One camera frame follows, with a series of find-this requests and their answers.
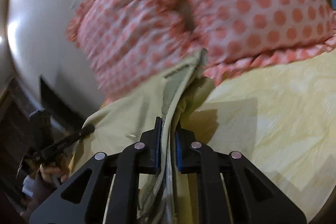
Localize khaki beige pants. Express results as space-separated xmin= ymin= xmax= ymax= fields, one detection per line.
xmin=70 ymin=50 xmax=214 ymax=223

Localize pink polka-dot pillow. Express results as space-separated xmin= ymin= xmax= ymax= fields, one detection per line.
xmin=66 ymin=0 xmax=205 ymax=101
xmin=186 ymin=0 xmax=335 ymax=84

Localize rear pink polka-dot pillow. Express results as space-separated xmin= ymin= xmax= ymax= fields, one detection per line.
xmin=186 ymin=0 xmax=335 ymax=84

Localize person left hand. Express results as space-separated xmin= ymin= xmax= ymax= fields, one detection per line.
xmin=39 ymin=164 xmax=70 ymax=184

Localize yellow patterned bed sheet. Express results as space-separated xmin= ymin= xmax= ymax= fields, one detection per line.
xmin=183 ymin=52 xmax=335 ymax=223

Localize front pink polka-dot pillow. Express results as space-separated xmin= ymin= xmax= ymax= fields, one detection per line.
xmin=66 ymin=0 xmax=205 ymax=101

